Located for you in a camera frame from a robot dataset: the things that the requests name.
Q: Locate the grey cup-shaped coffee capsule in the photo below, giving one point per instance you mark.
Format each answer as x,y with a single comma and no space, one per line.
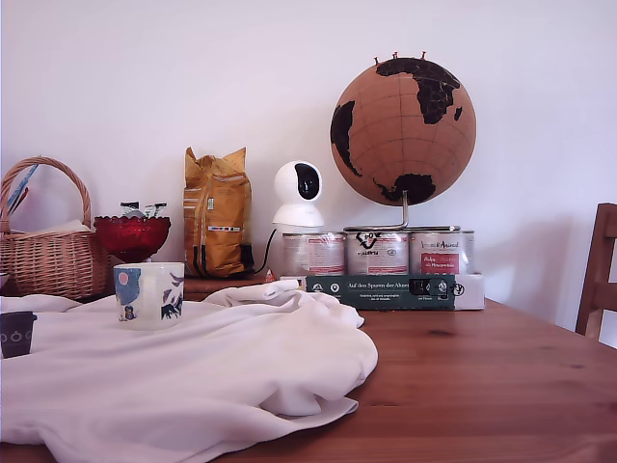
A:
14,335

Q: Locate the yellow coffee bag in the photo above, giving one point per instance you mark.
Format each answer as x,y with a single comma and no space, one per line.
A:
217,217

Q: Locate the silver can with red label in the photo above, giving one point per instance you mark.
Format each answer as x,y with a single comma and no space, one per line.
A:
441,252
313,253

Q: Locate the orange triangular snack packet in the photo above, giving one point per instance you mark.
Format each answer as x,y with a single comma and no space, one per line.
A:
270,278

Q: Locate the silver can with black logo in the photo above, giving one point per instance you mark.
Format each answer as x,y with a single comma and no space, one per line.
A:
377,253

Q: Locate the metal globe stand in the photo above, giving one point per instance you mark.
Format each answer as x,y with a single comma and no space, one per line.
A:
404,214

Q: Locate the green white cardboard can tray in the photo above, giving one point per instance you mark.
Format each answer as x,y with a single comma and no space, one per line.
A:
385,291

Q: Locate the round cork trivet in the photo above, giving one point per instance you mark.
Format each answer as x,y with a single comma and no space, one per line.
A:
222,283

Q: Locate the cork globe with black continents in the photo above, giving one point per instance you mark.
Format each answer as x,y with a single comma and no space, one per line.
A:
400,135

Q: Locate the white green sachet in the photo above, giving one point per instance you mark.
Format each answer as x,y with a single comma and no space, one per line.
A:
128,208
156,210

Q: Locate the white mug with blue print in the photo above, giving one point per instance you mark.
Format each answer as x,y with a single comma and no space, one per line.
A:
149,294

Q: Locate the red glass footed bowl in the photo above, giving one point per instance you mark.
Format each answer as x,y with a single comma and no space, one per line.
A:
131,236

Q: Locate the white cloth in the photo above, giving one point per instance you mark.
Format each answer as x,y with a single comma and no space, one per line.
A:
169,376

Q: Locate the white paper in basket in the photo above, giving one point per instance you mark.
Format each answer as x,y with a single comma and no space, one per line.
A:
58,227

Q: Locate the blue striped stick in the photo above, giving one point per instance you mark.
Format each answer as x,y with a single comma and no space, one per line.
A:
21,188

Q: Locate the wooden chair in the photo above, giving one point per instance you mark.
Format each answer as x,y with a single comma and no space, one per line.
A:
600,270

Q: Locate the white dome security camera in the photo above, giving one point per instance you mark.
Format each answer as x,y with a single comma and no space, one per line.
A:
299,198

